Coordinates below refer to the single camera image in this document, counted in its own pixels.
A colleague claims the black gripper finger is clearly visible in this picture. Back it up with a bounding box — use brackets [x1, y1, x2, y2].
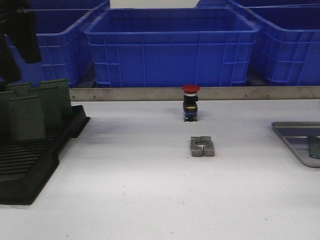
[0, 32, 21, 84]
[15, 10, 42, 64]

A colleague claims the green perforated circuit board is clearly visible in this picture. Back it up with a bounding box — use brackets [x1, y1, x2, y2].
[40, 78, 73, 119]
[307, 135, 320, 159]
[5, 82, 32, 97]
[28, 87, 62, 128]
[0, 91, 16, 143]
[8, 95, 46, 142]

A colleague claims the black slotted board rack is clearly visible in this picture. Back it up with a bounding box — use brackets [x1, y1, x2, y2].
[0, 105, 90, 205]

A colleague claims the silver metal tray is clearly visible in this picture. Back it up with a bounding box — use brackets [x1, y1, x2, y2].
[271, 121, 320, 168]

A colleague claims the blue far left crate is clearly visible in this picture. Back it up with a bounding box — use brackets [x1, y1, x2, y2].
[29, 0, 110, 10]

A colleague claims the blue left plastic crate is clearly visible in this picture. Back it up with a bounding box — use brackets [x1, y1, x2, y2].
[6, 9, 95, 88]

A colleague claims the blue plastic crate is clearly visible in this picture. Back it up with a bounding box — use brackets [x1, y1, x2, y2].
[244, 6, 320, 86]
[6, 9, 95, 88]
[85, 8, 258, 88]

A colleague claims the blue far right crate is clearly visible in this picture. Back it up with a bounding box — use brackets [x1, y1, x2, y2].
[195, 0, 320, 8]

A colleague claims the red emergency stop button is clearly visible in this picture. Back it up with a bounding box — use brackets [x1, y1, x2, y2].
[181, 84, 200, 122]

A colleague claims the blue centre plastic crate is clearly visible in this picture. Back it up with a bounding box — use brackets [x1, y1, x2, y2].
[85, 8, 258, 88]

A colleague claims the grey metal clamp block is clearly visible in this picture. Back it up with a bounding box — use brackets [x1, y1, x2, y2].
[190, 136, 215, 157]

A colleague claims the blue right plastic crate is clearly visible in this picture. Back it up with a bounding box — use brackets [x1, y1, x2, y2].
[244, 6, 320, 86]

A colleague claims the metal table edge rail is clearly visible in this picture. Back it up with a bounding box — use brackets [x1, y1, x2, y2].
[69, 86, 320, 102]

